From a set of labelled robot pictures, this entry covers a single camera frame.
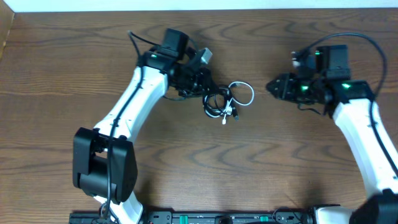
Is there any black USB cable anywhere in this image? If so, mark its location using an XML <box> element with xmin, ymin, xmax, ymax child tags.
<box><xmin>163</xmin><ymin>85</ymin><xmax>240</xmax><ymax>121</ymax></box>

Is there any white USB cable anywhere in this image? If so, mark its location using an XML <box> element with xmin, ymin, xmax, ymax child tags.
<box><xmin>203</xmin><ymin>81</ymin><xmax>255</xmax><ymax>125</ymax></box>

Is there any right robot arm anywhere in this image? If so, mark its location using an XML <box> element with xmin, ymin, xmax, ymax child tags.
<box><xmin>266</xmin><ymin>45</ymin><xmax>397</xmax><ymax>223</ymax></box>

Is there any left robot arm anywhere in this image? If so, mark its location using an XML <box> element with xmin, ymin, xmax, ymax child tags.
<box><xmin>70</xmin><ymin>29</ymin><xmax>215</xmax><ymax>223</ymax></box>

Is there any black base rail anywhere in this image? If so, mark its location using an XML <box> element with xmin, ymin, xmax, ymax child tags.
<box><xmin>68</xmin><ymin>210</ymin><xmax>382</xmax><ymax>224</ymax></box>

